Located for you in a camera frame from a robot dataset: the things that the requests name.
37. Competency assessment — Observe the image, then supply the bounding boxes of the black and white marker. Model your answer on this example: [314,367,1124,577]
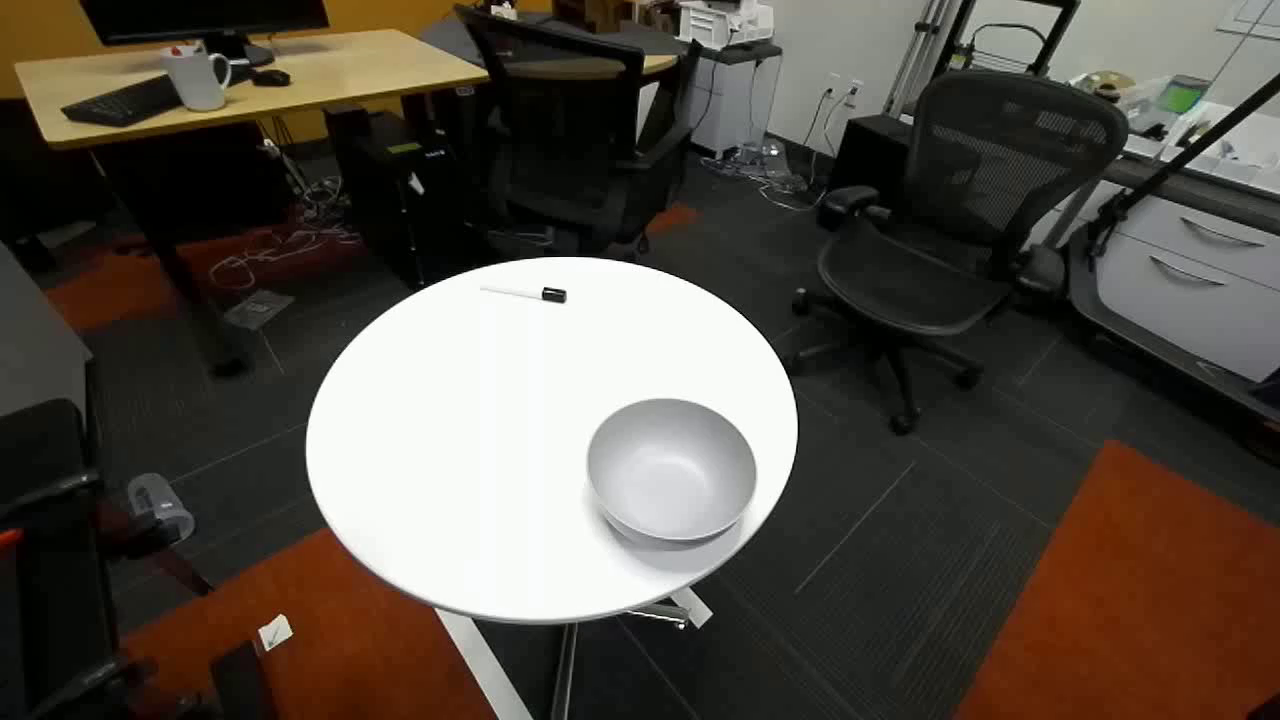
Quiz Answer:
[479,282,573,310]

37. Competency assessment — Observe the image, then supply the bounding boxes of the grey bowl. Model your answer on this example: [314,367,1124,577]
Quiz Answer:
[583,396,761,548]

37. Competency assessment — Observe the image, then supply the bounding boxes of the black padded office chair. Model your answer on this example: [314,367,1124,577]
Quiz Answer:
[458,3,703,261]

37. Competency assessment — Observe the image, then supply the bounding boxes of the white table base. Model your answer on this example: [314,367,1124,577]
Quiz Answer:
[434,583,718,720]

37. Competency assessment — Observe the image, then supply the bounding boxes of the black computer tower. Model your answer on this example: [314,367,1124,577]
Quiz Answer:
[321,103,471,292]

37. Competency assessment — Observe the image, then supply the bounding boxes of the black mesh office chair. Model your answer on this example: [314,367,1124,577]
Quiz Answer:
[785,65,1131,441]

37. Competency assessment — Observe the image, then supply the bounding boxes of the grey power strip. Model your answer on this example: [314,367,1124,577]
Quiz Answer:
[220,290,300,338]

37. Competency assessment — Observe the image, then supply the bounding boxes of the light wooden desk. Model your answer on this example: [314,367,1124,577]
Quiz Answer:
[14,23,491,379]

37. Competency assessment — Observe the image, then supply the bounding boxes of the small white floor tag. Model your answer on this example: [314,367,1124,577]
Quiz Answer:
[253,613,296,658]

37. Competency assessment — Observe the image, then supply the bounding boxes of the clear plastic bottle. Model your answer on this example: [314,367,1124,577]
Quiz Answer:
[125,467,199,544]

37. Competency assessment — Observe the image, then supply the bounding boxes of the white mug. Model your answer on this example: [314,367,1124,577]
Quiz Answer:
[159,49,237,115]

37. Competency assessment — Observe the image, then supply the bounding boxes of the white drawer cabinet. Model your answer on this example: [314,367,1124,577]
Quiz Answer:
[1065,134,1280,434]

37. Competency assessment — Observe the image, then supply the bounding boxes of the black computer monitor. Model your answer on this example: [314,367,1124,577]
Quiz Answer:
[76,0,334,72]

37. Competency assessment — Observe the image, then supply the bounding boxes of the black stand pole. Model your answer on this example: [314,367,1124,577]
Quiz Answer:
[1086,72,1280,261]

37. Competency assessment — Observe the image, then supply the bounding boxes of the black keyboard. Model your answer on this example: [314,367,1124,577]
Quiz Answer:
[57,72,188,134]

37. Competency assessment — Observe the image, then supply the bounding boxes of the grey side cabinet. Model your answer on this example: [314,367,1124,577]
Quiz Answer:
[0,243,95,428]

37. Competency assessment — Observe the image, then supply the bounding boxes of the green box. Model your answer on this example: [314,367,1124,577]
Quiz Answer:
[1152,72,1218,122]

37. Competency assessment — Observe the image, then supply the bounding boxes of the black chair with armrest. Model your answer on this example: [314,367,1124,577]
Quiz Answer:
[0,396,152,720]

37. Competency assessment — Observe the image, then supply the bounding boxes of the tangled floor cables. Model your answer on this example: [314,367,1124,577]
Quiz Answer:
[199,221,369,297]

